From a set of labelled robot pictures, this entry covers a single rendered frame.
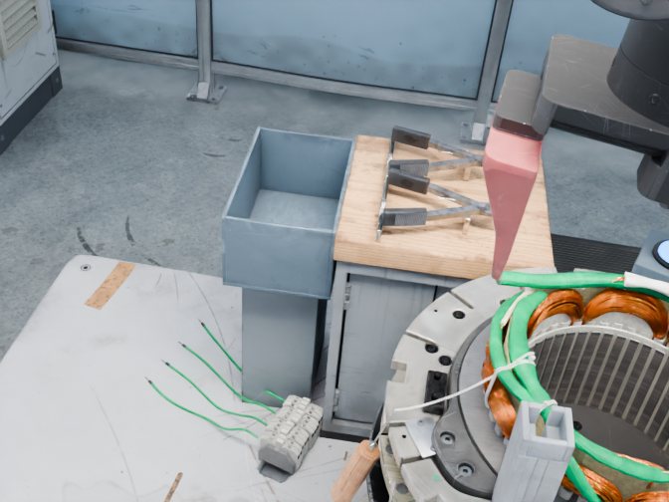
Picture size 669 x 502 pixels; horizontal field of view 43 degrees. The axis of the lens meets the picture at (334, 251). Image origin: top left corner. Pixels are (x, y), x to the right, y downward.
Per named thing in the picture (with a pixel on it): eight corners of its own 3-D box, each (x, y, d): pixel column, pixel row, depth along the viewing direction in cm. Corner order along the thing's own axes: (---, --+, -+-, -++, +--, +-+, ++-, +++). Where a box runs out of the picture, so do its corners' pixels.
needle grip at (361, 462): (356, 453, 58) (328, 500, 62) (379, 462, 58) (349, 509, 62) (360, 435, 59) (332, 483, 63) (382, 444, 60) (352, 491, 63)
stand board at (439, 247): (333, 260, 78) (334, 240, 76) (355, 152, 93) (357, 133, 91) (549, 291, 77) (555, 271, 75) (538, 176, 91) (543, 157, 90)
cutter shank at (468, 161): (428, 172, 83) (429, 166, 82) (425, 167, 83) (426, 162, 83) (483, 164, 85) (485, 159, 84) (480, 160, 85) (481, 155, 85)
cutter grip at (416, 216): (382, 226, 76) (384, 212, 75) (381, 221, 77) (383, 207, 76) (425, 225, 77) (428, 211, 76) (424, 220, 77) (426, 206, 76)
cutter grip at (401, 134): (390, 140, 88) (392, 127, 87) (392, 136, 88) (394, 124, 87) (427, 150, 87) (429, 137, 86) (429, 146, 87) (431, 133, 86)
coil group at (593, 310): (579, 335, 63) (593, 293, 61) (577, 319, 65) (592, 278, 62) (661, 349, 63) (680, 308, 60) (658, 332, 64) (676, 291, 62)
